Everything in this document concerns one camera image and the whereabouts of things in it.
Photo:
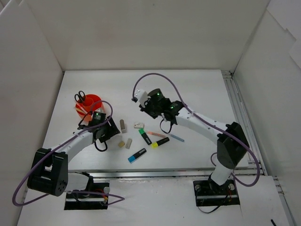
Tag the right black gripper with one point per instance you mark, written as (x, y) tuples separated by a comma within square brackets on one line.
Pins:
[(147, 108)]

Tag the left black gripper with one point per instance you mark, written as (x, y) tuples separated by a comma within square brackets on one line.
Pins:
[(110, 130)]

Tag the black handled scissors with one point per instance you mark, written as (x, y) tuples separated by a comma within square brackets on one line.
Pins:
[(80, 97)]

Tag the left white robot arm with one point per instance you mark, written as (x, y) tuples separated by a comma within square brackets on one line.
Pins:
[(50, 166)]

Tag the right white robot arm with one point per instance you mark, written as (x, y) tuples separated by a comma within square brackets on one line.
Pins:
[(229, 138)]

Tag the small tan eraser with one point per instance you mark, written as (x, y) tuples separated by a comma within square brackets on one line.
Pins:
[(121, 144)]

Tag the white eraser in sleeve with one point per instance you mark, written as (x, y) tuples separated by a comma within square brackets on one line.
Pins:
[(138, 125)]

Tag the orange slim highlighter pen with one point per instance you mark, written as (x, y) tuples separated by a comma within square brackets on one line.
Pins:
[(155, 134)]

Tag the long beige eraser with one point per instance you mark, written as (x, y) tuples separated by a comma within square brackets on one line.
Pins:
[(128, 143)]

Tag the green capped black marker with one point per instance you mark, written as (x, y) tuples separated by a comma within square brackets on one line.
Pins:
[(145, 136)]

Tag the orange round pen holder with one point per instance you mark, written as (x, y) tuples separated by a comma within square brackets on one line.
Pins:
[(92, 103)]

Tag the blue slim highlighter pen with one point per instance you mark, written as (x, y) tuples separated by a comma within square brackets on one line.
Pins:
[(176, 137)]

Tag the yellow capped black marker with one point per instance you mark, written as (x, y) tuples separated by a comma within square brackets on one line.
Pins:
[(160, 142)]

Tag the blue capped black marker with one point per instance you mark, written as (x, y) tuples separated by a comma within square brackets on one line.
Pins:
[(137, 155)]

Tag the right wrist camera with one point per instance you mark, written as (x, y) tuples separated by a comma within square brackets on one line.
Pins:
[(140, 96)]

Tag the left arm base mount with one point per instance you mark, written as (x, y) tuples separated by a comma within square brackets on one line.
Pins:
[(75, 201)]

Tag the aluminium front rail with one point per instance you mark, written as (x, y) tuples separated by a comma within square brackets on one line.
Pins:
[(156, 173)]

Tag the aluminium side rail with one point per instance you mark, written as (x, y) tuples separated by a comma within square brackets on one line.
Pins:
[(241, 115)]

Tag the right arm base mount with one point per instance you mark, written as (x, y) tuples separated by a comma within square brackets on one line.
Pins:
[(209, 196)]

